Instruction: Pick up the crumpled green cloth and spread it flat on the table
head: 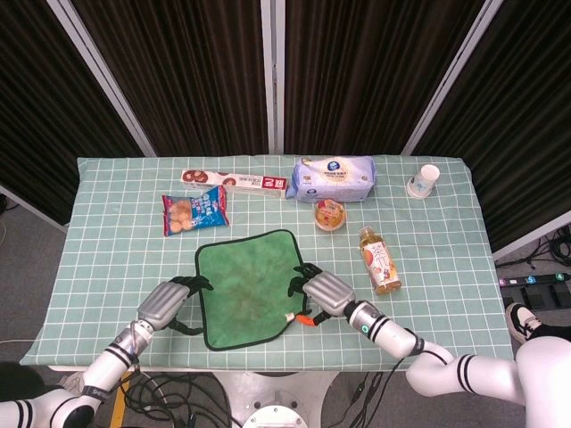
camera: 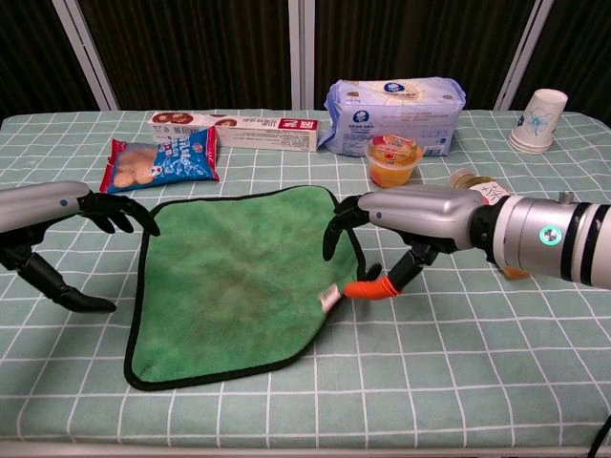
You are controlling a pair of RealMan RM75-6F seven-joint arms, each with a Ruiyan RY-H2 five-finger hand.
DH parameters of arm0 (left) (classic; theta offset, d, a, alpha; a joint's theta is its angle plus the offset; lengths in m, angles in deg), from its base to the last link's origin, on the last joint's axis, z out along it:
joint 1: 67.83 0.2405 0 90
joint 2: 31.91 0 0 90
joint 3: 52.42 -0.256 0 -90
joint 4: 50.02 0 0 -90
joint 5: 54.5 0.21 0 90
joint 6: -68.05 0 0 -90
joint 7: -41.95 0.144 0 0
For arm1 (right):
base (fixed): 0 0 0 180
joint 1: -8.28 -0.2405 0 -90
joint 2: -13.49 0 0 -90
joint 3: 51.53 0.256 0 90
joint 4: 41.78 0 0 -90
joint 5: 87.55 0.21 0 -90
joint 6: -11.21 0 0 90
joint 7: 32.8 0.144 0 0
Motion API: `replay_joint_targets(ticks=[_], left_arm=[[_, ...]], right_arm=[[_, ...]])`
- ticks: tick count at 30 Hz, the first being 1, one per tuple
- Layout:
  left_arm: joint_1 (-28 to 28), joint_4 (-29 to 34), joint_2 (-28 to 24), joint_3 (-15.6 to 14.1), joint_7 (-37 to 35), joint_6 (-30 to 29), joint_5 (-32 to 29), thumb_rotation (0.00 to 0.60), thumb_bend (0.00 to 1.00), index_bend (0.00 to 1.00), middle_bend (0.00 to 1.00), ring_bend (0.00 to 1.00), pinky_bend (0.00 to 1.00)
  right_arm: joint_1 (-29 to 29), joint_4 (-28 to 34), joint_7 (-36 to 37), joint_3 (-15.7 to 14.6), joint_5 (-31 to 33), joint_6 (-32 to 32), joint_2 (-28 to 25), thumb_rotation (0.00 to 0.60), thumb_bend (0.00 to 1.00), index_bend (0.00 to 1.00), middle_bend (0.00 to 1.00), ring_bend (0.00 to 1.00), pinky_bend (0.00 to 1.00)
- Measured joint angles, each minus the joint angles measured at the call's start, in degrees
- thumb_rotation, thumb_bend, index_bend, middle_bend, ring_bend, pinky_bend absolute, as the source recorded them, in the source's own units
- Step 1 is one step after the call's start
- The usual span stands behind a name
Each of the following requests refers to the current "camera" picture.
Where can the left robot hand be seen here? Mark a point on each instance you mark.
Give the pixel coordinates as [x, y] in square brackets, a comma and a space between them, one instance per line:
[43, 202]

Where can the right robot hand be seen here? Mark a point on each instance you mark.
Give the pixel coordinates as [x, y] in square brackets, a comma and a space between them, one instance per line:
[420, 210]

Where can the green black-edged cloth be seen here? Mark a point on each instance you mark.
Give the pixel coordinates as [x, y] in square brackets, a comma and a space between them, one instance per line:
[238, 286]

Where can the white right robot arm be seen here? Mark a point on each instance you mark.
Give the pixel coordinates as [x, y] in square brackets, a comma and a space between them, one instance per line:
[549, 238]

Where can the orange fruit jelly cup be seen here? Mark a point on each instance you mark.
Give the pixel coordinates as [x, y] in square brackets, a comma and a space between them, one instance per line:
[393, 164]

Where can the peach tea bottle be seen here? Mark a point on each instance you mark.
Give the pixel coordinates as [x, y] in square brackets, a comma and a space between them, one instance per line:
[470, 181]

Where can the pale blue tissue pack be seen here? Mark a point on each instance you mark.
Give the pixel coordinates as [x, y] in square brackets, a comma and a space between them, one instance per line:
[396, 114]

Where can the blue snack bag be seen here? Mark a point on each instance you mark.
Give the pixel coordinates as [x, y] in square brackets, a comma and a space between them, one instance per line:
[162, 164]

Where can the stacked white paper cups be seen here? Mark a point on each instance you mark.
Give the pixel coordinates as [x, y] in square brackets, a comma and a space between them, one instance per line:
[537, 124]

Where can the long white and red box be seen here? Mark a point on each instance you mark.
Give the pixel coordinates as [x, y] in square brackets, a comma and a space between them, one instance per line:
[267, 133]

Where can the dark pleated curtain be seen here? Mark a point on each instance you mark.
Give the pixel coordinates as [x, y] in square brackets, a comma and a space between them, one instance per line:
[191, 47]

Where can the white slanted frame post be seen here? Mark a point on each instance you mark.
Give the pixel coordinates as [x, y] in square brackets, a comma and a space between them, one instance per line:
[88, 57]
[520, 57]

